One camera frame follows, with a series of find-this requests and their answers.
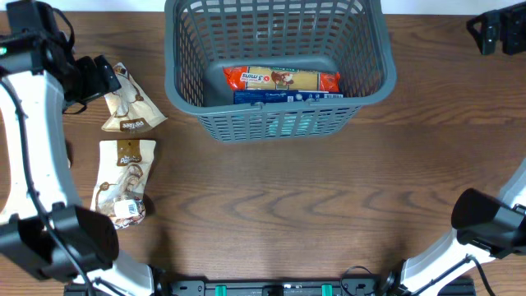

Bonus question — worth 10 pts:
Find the cream snack pouch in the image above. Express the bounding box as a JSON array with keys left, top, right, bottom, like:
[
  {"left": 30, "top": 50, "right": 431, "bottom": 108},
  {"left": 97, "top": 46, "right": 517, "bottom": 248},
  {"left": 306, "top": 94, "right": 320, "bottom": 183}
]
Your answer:
[{"left": 101, "top": 62, "right": 167, "bottom": 133}]

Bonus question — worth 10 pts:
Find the orange spaghetti packet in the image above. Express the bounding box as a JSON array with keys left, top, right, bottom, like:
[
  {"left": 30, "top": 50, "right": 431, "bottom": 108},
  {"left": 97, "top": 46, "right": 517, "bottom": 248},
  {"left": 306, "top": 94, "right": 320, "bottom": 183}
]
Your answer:
[{"left": 223, "top": 66, "right": 340, "bottom": 93}]

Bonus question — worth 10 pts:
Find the blue carton box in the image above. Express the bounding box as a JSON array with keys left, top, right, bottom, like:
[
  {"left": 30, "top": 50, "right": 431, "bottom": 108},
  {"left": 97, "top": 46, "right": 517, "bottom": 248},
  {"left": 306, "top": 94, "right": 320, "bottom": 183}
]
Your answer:
[{"left": 233, "top": 90, "right": 344, "bottom": 104}]

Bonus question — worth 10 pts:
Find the light teal wipes packet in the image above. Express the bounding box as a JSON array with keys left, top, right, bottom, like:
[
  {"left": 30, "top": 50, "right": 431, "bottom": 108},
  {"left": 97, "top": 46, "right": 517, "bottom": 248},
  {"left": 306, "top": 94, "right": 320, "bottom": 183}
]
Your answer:
[{"left": 265, "top": 111, "right": 330, "bottom": 137}]

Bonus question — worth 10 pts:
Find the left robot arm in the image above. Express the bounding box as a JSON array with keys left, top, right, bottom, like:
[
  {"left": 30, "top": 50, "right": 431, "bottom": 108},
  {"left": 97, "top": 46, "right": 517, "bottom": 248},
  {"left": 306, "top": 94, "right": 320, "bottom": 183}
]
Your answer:
[{"left": 1, "top": 1, "right": 155, "bottom": 295}]

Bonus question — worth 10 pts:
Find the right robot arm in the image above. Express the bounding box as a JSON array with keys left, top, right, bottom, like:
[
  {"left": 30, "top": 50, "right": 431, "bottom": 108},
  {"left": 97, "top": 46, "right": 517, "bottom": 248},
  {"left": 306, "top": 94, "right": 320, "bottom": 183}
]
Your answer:
[{"left": 371, "top": 2, "right": 525, "bottom": 296}]

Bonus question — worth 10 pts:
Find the cream pouch under arm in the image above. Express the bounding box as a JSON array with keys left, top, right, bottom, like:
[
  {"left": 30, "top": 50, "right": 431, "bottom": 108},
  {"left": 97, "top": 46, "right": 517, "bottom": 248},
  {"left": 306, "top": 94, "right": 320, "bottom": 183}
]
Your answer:
[{"left": 90, "top": 140, "right": 156, "bottom": 229}]

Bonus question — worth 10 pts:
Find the grey plastic basket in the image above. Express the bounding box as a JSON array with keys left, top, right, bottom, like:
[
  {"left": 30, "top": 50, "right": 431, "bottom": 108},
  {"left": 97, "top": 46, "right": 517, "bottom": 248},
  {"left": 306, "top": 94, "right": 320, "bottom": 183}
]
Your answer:
[{"left": 164, "top": 0, "right": 397, "bottom": 142}]

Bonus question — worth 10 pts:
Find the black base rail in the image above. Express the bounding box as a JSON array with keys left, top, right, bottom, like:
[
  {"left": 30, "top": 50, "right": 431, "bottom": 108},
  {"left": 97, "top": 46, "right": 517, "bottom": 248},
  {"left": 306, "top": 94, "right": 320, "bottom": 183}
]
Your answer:
[{"left": 63, "top": 276, "right": 477, "bottom": 296}]

